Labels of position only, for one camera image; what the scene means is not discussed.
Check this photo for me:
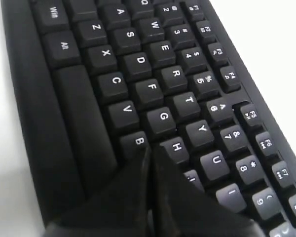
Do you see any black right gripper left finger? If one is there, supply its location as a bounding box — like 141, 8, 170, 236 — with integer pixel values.
43, 148, 151, 237

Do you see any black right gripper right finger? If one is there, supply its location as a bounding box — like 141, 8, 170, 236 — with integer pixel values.
151, 147, 264, 237

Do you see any black Acer keyboard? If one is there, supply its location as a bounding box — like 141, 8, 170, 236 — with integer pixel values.
1, 0, 296, 237

